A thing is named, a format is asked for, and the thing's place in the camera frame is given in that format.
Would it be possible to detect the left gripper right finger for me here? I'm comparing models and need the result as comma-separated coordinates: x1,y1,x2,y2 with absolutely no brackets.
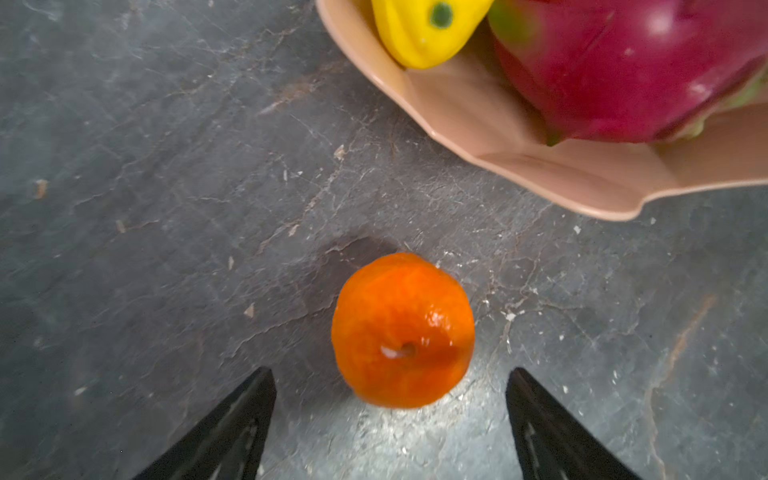
505,367,639,480

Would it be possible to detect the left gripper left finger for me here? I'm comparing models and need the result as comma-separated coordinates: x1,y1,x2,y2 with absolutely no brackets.
136,367,277,480

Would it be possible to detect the orange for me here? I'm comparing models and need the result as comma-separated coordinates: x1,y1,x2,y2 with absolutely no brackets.
331,253,475,409

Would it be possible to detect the pink dragon fruit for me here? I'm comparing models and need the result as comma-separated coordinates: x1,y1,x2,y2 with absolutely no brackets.
487,1,767,145

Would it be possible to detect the yellow mango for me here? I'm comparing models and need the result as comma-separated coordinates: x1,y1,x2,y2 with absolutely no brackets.
371,0,493,69

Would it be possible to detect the pink scalloped fruit bowl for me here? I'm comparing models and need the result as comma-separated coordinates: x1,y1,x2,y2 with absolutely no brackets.
316,1,767,221

